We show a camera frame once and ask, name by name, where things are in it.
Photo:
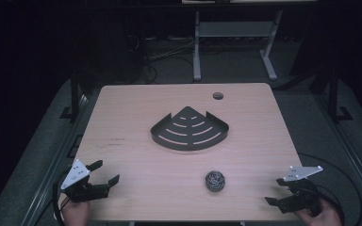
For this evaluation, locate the grey metal desk frame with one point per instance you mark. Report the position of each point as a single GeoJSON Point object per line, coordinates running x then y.
{"type": "Point", "coordinates": [235, 31]}

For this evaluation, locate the person's right hand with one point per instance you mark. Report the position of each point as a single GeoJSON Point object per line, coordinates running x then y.
{"type": "Point", "coordinates": [323, 216]}

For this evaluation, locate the black metal stand post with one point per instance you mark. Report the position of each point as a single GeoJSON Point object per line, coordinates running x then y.
{"type": "Point", "coordinates": [74, 97]}
{"type": "Point", "coordinates": [334, 97]}

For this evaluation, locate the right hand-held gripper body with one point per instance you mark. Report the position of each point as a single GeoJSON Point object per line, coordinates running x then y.
{"type": "Point", "coordinates": [301, 191]}

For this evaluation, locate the person's left hand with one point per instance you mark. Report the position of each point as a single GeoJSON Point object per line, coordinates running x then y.
{"type": "Point", "coordinates": [75, 213]}

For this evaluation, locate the black metal corner shelf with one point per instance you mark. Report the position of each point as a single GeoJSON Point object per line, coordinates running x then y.
{"type": "Point", "coordinates": [189, 133]}

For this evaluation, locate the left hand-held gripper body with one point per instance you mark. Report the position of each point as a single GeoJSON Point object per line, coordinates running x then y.
{"type": "Point", "coordinates": [81, 188]}

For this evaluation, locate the steel wool scouring ball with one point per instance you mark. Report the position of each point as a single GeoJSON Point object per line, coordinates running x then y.
{"type": "Point", "coordinates": [215, 181]}

